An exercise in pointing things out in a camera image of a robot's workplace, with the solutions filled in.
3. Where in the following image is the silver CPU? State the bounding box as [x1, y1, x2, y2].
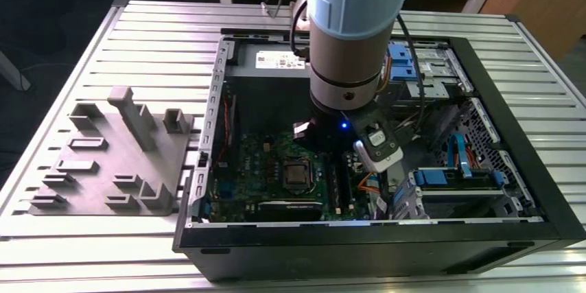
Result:
[285, 164, 314, 185]

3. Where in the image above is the grey power supply unit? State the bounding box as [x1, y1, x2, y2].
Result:
[226, 44, 314, 133]

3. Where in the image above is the green motherboard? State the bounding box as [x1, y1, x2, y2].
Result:
[206, 131, 382, 222]

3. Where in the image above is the black graphics card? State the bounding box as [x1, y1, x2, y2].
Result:
[245, 199, 327, 222]

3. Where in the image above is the blue disk carrier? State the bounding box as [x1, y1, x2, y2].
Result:
[388, 43, 421, 83]
[413, 167, 508, 191]

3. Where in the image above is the silver drive cage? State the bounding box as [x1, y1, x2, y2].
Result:
[384, 41, 474, 119]

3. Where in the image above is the black open PC case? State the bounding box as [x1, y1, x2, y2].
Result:
[171, 27, 586, 283]

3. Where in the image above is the silver disk bay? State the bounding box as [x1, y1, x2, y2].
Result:
[393, 165, 538, 220]

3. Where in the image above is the grey parts rack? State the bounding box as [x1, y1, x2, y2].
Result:
[27, 85, 206, 218]

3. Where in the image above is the grey chair leg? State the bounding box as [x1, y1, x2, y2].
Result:
[0, 51, 32, 91]

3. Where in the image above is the orange wire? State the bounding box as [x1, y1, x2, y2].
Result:
[357, 169, 392, 195]

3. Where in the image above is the black wire bundle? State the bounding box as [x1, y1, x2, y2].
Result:
[393, 100, 465, 146]

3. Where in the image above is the thin red wire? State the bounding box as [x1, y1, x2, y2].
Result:
[217, 82, 231, 167]

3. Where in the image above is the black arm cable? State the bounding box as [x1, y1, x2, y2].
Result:
[261, 0, 430, 143]

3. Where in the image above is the blue flat wire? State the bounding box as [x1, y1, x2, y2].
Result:
[446, 133, 477, 180]

